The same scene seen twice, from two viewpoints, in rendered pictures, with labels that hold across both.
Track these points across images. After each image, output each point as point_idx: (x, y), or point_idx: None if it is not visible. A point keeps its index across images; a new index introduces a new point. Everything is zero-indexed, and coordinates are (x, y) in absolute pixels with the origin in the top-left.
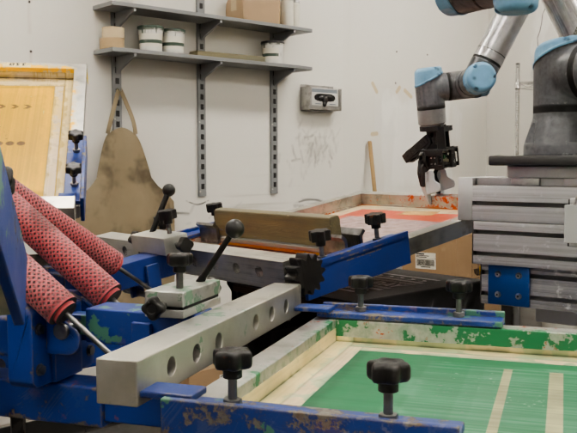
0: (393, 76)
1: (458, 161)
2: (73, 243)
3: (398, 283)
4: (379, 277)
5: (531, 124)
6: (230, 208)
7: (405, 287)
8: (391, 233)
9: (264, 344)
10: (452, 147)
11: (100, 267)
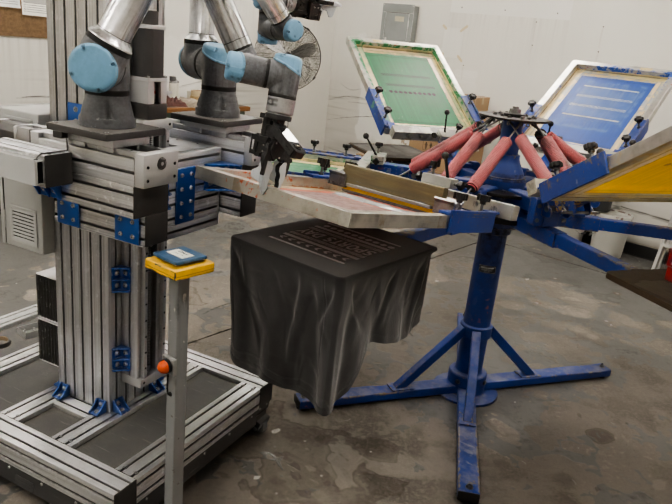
0: None
1: (249, 149)
2: (429, 152)
3: (302, 234)
4: (318, 245)
5: (236, 97)
6: (434, 185)
7: (298, 227)
8: (312, 195)
9: (406, 306)
10: (258, 134)
11: (417, 159)
